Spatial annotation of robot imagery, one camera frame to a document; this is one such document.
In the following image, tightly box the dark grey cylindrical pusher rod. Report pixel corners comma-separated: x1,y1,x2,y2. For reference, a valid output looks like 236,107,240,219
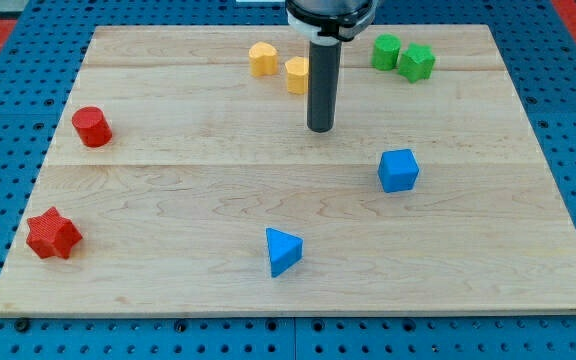
307,42,341,133

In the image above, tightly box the red cylinder block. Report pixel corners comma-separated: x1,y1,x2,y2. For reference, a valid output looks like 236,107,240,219
71,106,112,148

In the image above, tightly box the green star block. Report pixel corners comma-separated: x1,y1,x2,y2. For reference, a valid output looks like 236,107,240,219
398,43,436,83

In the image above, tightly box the yellow pentagon block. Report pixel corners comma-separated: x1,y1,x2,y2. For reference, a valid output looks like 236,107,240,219
284,57,309,95

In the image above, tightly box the black white robot end flange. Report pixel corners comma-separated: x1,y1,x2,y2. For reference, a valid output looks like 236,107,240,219
285,0,379,42

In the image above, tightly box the green cylinder block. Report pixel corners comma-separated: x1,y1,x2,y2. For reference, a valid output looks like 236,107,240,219
371,34,401,71

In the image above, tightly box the blue triangle block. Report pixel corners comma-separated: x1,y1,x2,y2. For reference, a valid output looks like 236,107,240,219
266,228,303,278

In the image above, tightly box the yellow heart block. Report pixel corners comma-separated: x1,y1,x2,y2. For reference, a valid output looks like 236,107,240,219
248,42,279,77

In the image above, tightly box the wooden board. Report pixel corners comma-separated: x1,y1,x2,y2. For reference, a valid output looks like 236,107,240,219
0,25,576,318

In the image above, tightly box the blue cube block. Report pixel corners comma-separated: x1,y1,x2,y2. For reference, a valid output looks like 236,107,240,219
378,149,419,193

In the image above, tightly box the red star block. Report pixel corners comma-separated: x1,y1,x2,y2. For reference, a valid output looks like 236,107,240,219
26,207,83,259

